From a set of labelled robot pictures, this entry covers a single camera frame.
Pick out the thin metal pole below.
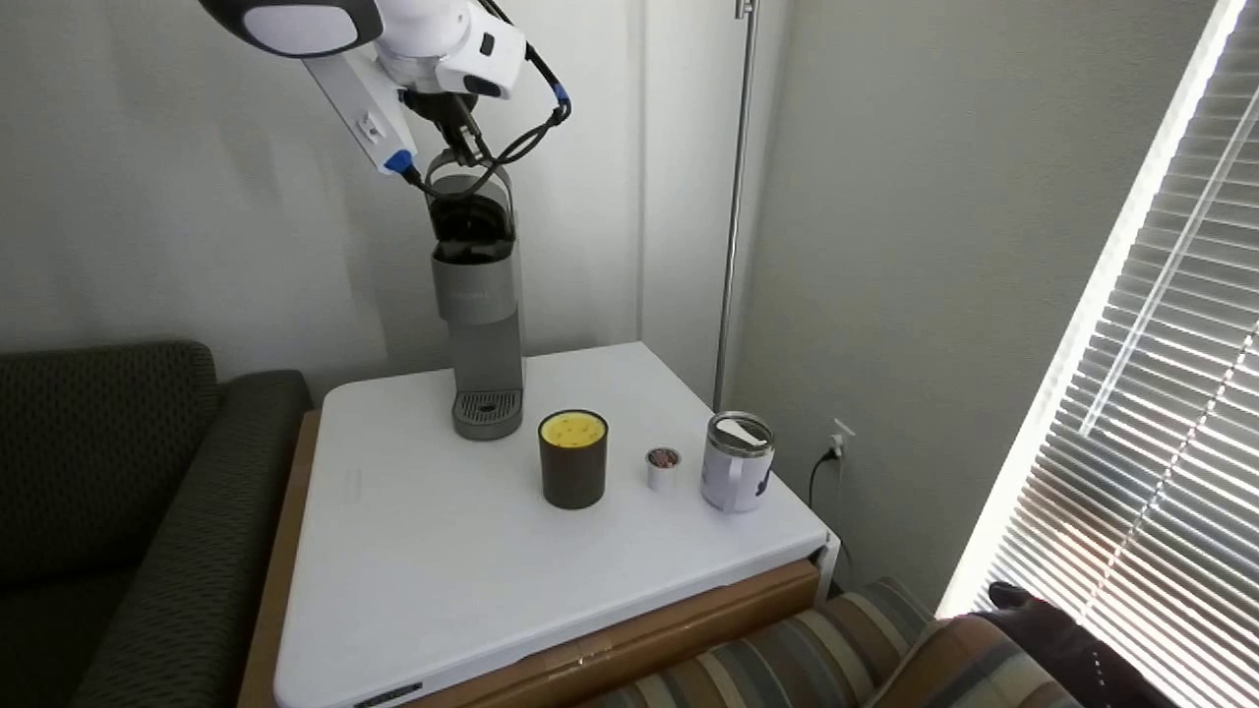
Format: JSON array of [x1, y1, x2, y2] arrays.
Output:
[[708, 0, 763, 409]]

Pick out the black power cable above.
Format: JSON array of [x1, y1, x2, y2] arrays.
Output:
[[803, 440, 844, 511]]

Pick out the gray Keurig coffee maker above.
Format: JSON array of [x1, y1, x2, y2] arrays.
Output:
[[419, 147, 529, 449]]

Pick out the white window blinds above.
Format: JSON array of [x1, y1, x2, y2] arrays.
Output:
[[932, 0, 1259, 708]]

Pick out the striped armchair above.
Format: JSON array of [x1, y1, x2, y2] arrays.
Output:
[[575, 581, 1092, 708]]

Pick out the black cup yellow inside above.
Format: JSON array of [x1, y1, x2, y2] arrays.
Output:
[[533, 406, 612, 511]]

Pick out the dark brown cloth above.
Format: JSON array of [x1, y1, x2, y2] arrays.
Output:
[[978, 579, 1184, 708]]

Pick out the small coffee pod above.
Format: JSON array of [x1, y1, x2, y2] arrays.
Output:
[[641, 444, 683, 499]]

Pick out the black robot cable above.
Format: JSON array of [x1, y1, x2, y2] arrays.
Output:
[[413, 0, 579, 202]]

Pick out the silver tumbler with lid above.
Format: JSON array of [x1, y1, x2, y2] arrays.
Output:
[[695, 409, 778, 518]]

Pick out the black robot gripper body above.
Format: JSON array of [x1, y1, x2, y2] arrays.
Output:
[[398, 81, 486, 160]]

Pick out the dark gray couch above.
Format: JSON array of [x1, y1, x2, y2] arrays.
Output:
[[0, 337, 319, 708]]

